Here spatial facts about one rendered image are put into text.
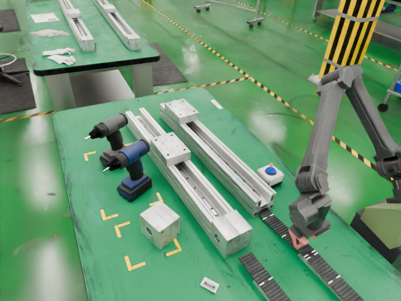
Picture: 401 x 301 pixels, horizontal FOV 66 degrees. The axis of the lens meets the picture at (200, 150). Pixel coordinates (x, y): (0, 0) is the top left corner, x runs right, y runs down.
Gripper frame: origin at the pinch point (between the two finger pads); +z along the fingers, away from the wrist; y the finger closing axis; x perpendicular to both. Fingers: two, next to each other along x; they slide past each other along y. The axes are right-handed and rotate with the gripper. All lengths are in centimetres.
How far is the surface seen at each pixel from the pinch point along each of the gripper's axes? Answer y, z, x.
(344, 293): 1.7, 2.5, 17.8
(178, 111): 2, -7, -81
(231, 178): 4.4, -2.2, -34.2
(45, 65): 43, 6, -200
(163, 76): -99, 83, -302
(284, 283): 12.7, 5.8, 5.6
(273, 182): -11.6, 1.7, -27.1
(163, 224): 37.9, -3.6, -26.4
